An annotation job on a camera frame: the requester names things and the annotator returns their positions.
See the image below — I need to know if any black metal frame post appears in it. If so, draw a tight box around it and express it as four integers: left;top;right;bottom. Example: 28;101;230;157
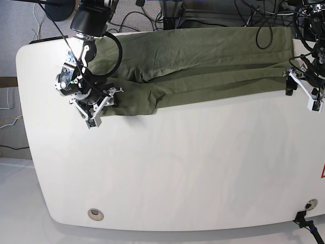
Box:
159;1;183;31

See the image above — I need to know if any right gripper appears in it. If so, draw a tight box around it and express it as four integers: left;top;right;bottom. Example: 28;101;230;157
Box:
69;83;124;121

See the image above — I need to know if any black clamp with cable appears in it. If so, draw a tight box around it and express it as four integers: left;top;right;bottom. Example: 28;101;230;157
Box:
293;211;324;244

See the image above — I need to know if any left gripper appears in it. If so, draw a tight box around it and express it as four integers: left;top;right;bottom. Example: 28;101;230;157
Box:
283;67;324;101

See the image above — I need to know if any right table cable grommet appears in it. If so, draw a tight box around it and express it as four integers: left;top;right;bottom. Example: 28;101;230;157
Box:
305;199;318;211

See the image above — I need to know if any black round stand base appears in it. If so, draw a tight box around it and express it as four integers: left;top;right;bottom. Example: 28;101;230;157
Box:
45;0;76;22

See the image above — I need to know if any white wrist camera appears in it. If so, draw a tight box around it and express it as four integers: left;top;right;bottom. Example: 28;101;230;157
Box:
86;117;102;129
307;99;323;113

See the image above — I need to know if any red warning triangle sticker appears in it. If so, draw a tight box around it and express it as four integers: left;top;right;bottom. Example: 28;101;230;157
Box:
321;164;325;178

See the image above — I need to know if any white floor cable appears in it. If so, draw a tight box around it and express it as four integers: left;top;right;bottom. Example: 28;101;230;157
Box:
30;3;41;39

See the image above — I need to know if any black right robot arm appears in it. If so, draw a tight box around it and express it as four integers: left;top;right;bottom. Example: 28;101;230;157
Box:
55;1;122;128

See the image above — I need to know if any black looped cable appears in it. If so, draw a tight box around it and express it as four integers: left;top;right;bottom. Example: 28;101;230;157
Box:
255;15;274;49

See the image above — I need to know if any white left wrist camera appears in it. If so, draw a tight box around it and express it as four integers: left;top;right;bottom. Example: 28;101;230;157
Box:
307;99;323;113

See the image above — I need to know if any black flat bar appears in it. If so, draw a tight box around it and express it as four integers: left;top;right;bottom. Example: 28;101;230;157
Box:
29;35;68;45

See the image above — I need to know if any table cable grommet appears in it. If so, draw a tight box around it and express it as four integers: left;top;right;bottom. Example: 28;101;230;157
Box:
87;208;104;221
305;199;318;211

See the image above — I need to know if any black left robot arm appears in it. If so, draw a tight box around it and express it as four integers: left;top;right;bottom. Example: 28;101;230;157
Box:
284;1;324;112

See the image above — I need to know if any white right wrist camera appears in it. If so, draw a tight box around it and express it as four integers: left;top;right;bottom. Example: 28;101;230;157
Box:
86;117;102;129

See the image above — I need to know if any olive green T-shirt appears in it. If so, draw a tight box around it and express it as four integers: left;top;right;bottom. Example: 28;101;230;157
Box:
101;27;294;116

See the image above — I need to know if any left table cable grommet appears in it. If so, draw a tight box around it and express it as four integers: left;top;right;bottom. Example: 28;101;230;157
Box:
87;208;104;221

